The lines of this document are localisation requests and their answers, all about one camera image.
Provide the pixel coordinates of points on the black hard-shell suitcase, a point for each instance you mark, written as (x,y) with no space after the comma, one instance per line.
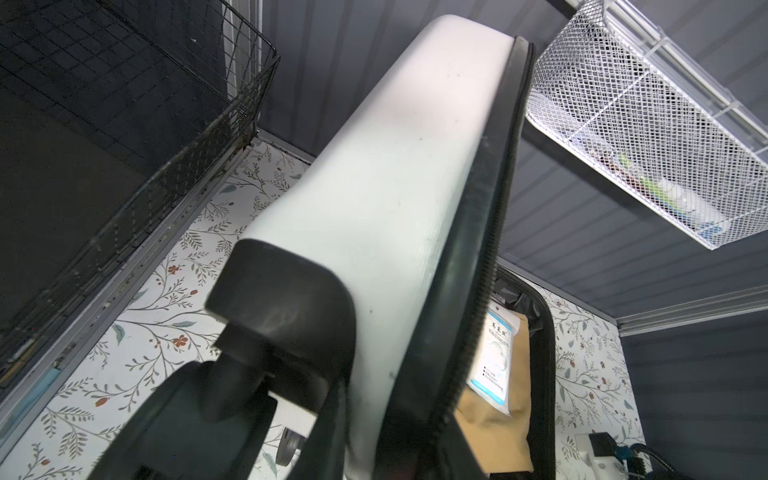
(375,268)

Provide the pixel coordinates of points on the white toiletry pouch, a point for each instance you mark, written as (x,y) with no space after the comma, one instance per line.
(491,368)

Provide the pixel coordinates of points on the black wire mesh basket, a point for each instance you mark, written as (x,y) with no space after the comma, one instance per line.
(111,113)

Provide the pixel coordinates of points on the white wire mesh basket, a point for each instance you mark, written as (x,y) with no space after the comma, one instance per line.
(615,91)

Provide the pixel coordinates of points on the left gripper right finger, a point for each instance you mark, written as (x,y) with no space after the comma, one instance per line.
(455,459)

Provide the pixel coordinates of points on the floral table cloth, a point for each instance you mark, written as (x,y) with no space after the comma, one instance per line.
(164,326)

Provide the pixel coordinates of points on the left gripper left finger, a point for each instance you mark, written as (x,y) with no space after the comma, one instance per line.
(323,455)

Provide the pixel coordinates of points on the tan shorts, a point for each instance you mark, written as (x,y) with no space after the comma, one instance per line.
(494,410)

